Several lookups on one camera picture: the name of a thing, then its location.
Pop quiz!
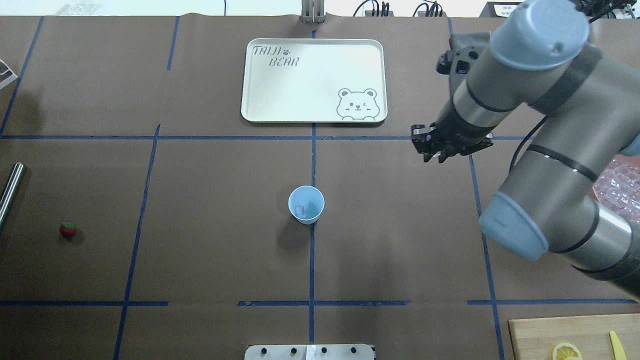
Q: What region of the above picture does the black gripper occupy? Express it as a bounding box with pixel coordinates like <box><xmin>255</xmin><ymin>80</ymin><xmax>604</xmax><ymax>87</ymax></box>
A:
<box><xmin>410</xmin><ymin>46</ymin><xmax>494</xmax><ymax>164</ymax></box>

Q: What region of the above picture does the ice cube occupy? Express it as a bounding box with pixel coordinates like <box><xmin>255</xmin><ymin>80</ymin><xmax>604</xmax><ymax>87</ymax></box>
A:
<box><xmin>294</xmin><ymin>205</ymin><xmax>307</xmax><ymax>219</ymax></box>

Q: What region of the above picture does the red toy strawberry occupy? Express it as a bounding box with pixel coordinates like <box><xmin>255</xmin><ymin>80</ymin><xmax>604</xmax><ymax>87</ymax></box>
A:
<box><xmin>59</xmin><ymin>221</ymin><xmax>77</xmax><ymax>239</ymax></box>

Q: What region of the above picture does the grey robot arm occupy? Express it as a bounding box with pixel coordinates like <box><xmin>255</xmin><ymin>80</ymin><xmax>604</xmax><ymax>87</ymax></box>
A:
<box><xmin>411</xmin><ymin>0</ymin><xmax>639</xmax><ymax>300</ymax></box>

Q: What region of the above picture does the light blue plastic cup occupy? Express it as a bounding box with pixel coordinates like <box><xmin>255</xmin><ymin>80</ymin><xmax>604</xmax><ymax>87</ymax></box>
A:
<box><xmin>287</xmin><ymin>186</ymin><xmax>325</xmax><ymax>225</ymax></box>

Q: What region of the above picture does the pile of ice cubes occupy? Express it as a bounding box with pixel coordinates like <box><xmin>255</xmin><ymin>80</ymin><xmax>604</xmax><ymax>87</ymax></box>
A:
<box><xmin>592</xmin><ymin>155</ymin><xmax>640</xmax><ymax>224</ymax></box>

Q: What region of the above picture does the grey folded cloth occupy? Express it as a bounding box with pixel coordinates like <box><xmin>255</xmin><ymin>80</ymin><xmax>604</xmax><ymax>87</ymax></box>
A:
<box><xmin>449</xmin><ymin>31</ymin><xmax>492</xmax><ymax>54</ymax></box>

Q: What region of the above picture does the black box with label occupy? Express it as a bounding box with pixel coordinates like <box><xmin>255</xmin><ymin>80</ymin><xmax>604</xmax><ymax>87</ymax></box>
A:
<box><xmin>478</xmin><ymin>0</ymin><xmax>522</xmax><ymax>18</ymax></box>

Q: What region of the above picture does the white bear serving tray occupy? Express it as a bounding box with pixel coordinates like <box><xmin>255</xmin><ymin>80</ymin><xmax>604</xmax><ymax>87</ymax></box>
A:
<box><xmin>240</xmin><ymin>38</ymin><xmax>388</xmax><ymax>125</ymax></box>

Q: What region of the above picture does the black power strip left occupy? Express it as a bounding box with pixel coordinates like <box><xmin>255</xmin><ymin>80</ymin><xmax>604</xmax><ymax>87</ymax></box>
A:
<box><xmin>352</xmin><ymin>0</ymin><xmax>393</xmax><ymax>18</ymax></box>

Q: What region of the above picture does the bamboo cutting board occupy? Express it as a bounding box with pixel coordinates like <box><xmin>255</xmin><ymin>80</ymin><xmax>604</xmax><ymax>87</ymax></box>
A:
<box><xmin>509</xmin><ymin>313</ymin><xmax>640</xmax><ymax>360</ymax></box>

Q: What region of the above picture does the lemon slice front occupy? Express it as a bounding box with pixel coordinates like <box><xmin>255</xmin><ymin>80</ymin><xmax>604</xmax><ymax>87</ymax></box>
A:
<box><xmin>550</xmin><ymin>342</ymin><xmax>583</xmax><ymax>360</ymax></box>

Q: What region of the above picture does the yellow plastic knife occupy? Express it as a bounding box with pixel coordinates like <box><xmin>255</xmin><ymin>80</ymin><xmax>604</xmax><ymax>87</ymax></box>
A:
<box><xmin>609</xmin><ymin>331</ymin><xmax>627</xmax><ymax>360</ymax></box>

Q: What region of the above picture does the steel muddler black tip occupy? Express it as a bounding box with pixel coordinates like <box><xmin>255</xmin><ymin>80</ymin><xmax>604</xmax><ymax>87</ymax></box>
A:
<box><xmin>0</xmin><ymin>162</ymin><xmax>26</xmax><ymax>230</ymax></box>

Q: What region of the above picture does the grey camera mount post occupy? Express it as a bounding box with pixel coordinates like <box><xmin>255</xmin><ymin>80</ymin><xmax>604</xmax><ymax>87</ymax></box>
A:
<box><xmin>301</xmin><ymin>0</ymin><xmax>326</xmax><ymax>24</ymax></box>

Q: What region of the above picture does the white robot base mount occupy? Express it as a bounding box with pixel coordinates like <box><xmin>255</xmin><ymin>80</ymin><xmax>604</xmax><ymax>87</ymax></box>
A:
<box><xmin>244</xmin><ymin>343</ymin><xmax>377</xmax><ymax>360</ymax></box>

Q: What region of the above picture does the white wire rack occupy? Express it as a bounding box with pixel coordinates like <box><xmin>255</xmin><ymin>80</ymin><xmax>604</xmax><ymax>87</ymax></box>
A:
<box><xmin>0</xmin><ymin>59</ymin><xmax>18</xmax><ymax>90</ymax></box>

